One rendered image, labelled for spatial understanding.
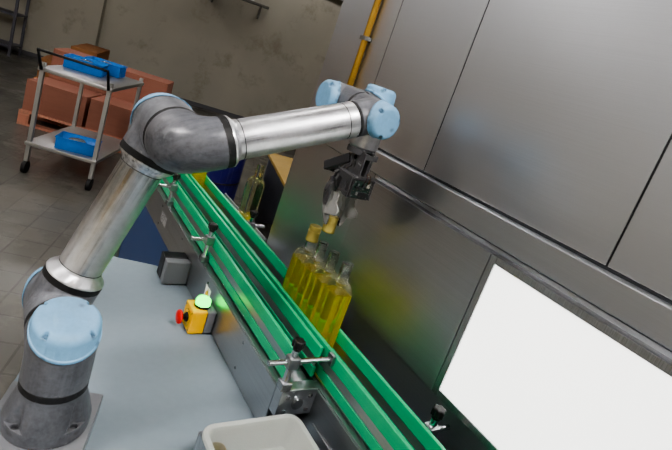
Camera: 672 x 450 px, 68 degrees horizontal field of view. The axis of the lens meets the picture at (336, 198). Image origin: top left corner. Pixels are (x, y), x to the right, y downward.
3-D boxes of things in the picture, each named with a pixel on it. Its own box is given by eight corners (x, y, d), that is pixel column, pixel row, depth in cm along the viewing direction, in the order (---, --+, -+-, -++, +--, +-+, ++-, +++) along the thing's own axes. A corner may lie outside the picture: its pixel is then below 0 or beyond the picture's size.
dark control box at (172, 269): (185, 286, 165) (191, 263, 163) (161, 285, 161) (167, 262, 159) (179, 273, 172) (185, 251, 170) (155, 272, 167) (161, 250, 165)
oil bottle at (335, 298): (329, 360, 127) (356, 286, 122) (310, 361, 124) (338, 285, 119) (319, 347, 132) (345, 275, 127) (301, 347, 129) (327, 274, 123)
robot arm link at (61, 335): (17, 403, 84) (31, 335, 80) (17, 351, 94) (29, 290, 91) (95, 395, 91) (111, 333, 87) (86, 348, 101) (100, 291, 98)
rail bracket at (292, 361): (326, 388, 115) (343, 342, 112) (261, 395, 105) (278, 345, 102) (320, 380, 117) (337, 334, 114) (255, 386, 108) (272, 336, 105)
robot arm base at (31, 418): (-11, 451, 85) (-2, 405, 82) (7, 389, 98) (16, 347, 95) (86, 449, 91) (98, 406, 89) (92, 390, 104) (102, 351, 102)
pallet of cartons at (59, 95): (45, 111, 600) (58, 44, 581) (162, 143, 637) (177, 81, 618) (11, 125, 508) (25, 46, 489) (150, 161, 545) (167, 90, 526)
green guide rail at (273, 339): (286, 378, 113) (296, 348, 112) (282, 379, 113) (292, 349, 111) (139, 149, 250) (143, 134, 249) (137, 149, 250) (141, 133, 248)
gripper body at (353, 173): (343, 199, 119) (360, 151, 116) (326, 186, 126) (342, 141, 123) (368, 203, 124) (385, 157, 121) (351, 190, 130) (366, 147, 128)
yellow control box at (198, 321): (210, 334, 144) (217, 312, 142) (185, 335, 139) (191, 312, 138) (203, 321, 149) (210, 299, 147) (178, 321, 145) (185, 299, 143)
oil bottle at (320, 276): (317, 346, 132) (343, 274, 126) (299, 347, 128) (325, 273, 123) (308, 334, 136) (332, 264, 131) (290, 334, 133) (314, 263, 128)
